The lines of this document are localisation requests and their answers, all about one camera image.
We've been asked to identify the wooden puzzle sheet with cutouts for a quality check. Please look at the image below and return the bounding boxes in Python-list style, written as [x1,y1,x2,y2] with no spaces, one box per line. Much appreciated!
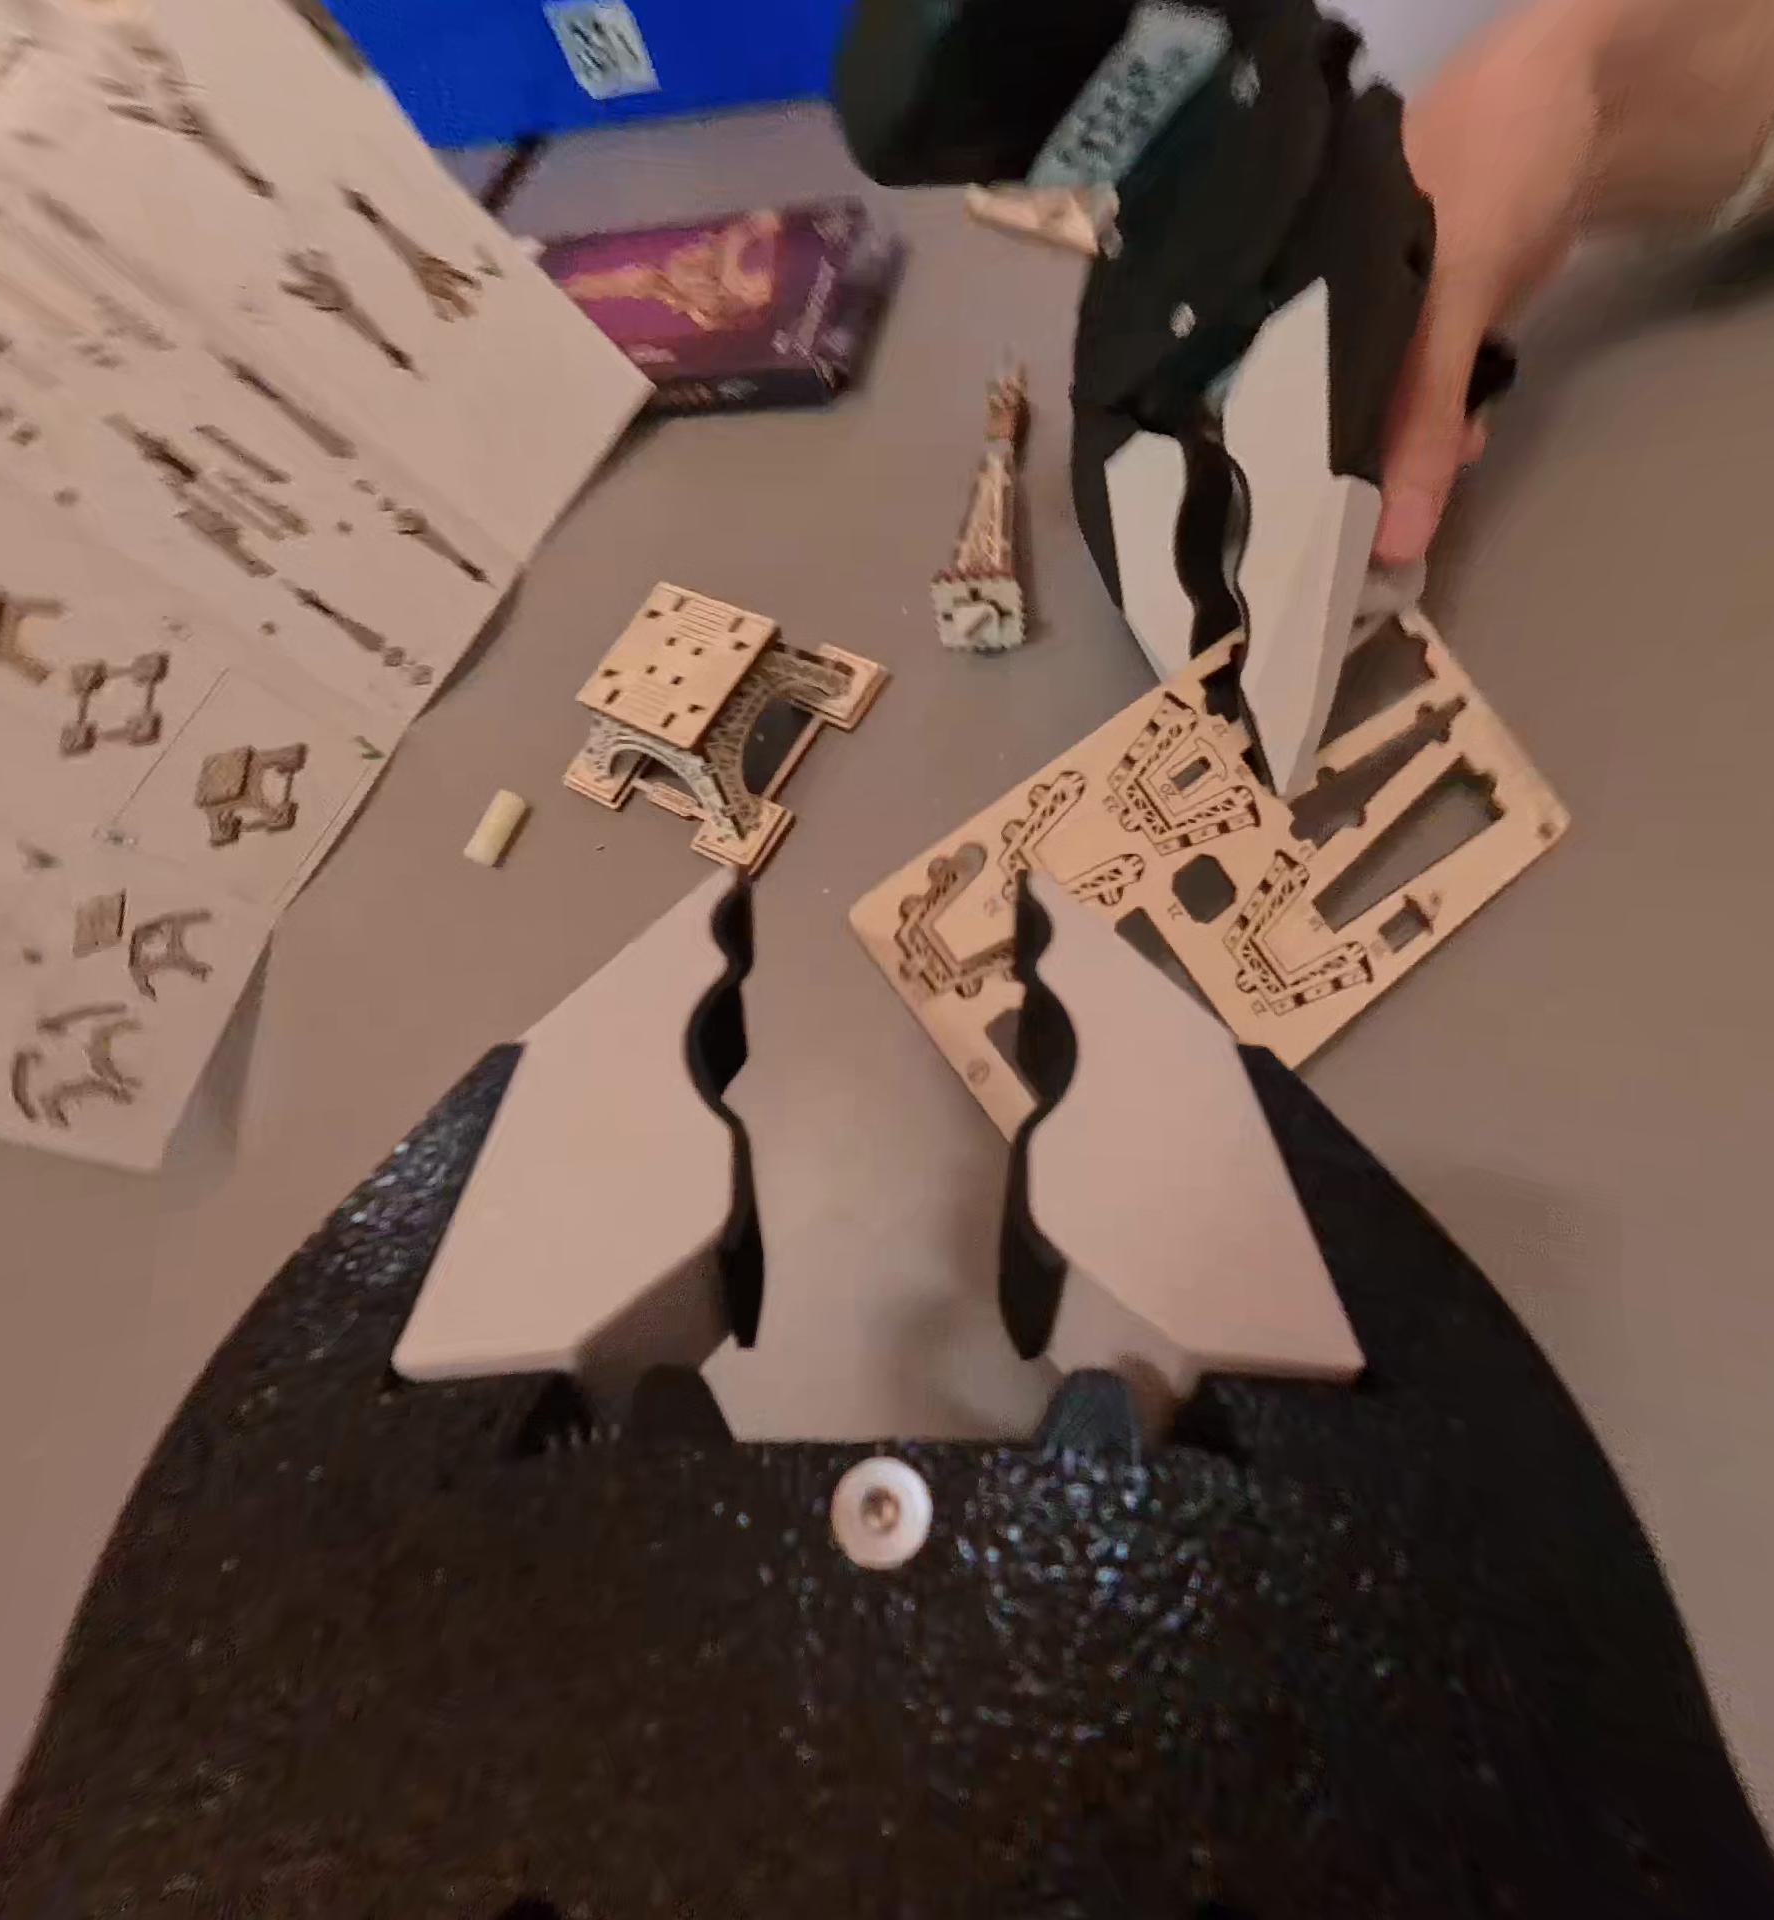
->
[850,600,1570,1143]

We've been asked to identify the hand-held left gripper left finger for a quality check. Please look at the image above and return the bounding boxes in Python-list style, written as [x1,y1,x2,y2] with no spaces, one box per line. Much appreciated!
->
[392,867,765,1377]

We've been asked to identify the paper instruction sheet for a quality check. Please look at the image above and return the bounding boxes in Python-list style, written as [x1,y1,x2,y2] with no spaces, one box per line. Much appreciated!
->
[0,0,655,1173]

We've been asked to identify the person's right hand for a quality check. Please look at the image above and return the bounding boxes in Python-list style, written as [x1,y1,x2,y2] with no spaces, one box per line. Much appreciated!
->
[1367,0,1774,572]

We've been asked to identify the wooden tower base model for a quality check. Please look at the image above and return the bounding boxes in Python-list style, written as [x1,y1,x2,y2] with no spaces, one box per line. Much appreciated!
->
[565,583,889,875]

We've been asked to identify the wooden tower spire model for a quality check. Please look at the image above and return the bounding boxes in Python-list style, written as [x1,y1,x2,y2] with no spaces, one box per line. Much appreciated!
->
[930,366,1039,655]

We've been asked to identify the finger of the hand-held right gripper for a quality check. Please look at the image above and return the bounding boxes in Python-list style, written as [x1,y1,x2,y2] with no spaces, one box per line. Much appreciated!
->
[1225,282,1389,800]
[1106,419,1257,677]

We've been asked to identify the grey desk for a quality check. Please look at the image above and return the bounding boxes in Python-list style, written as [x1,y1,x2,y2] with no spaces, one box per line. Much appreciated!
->
[0,104,1774,1920]

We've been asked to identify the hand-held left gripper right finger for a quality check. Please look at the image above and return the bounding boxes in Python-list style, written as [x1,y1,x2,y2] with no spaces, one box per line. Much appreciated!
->
[999,869,1365,1383]

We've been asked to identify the blue plastic bin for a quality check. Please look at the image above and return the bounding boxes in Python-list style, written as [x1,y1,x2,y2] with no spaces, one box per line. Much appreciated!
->
[321,0,860,152]

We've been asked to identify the purple puzzle box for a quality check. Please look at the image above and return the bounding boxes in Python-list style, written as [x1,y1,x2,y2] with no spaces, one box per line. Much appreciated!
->
[541,195,906,414]

